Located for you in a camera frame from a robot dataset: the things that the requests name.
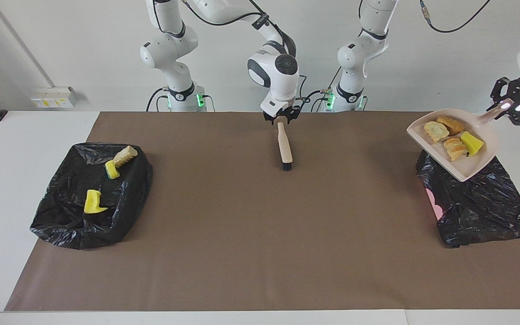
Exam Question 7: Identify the beige hand brush black bristles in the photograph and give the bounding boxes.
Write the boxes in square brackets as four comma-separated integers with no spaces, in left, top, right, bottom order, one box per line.
[277,116,293,171]

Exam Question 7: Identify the brown oval bread roll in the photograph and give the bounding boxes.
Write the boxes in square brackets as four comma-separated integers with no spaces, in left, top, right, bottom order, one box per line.
[437,116,465,136]

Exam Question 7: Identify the small yellow sponge wedge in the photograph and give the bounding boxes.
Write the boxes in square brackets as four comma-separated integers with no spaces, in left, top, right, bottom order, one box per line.
[460,131,485,157]

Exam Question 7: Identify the orange striped croissant piece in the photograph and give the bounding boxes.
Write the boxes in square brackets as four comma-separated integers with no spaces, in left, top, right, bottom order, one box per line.
[443,137,468,162]

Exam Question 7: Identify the pale bread piece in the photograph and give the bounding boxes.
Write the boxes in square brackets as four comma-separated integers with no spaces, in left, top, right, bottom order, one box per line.
[424,121,450,144]

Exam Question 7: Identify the beige plastic dustpan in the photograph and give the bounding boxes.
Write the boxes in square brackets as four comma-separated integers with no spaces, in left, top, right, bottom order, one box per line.
[407,103,513,182]

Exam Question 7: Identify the notched yellow sponge piece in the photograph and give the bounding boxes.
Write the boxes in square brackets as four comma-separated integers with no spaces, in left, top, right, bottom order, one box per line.
[84,190,109,214]

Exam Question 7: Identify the black plastic trash bag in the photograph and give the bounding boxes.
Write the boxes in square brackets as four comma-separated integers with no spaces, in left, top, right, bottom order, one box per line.
[30,143,153,250]
[416,149,520,248]

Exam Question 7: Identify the pink bin under bag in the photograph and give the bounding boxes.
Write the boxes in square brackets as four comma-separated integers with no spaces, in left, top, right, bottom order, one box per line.
[425,187,444,222]

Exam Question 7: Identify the brown table mat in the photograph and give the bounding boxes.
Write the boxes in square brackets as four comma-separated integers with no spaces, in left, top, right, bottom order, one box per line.
[5,111,520,312]

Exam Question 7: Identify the black base power cable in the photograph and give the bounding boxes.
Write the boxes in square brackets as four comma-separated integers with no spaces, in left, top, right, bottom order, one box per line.
[146,87,170,112]
[296,68,344,112]

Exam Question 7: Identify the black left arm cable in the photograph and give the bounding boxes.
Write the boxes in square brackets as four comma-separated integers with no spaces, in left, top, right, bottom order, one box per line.
[418,0,493,33]

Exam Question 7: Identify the white wall socket box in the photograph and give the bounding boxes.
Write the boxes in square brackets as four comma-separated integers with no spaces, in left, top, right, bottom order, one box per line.
[31,87,78,109]

